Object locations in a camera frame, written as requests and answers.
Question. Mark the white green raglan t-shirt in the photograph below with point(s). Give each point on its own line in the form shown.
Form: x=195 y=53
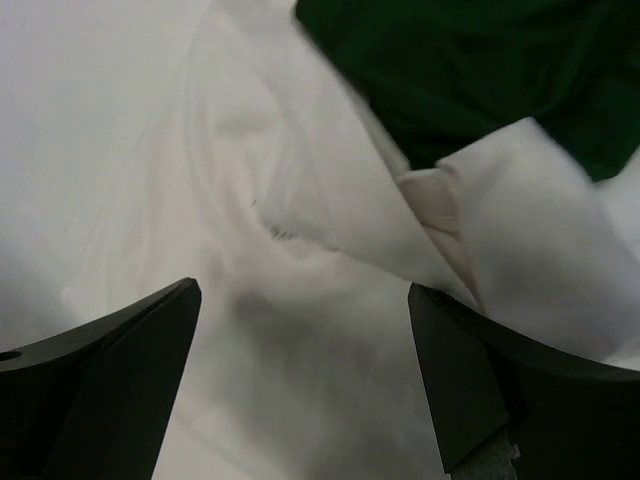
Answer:
x=145 y=141

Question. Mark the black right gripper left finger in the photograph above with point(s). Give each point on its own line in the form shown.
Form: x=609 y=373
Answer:
x=94 y=402

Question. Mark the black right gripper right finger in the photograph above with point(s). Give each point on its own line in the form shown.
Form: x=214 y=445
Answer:
x=504 y=406

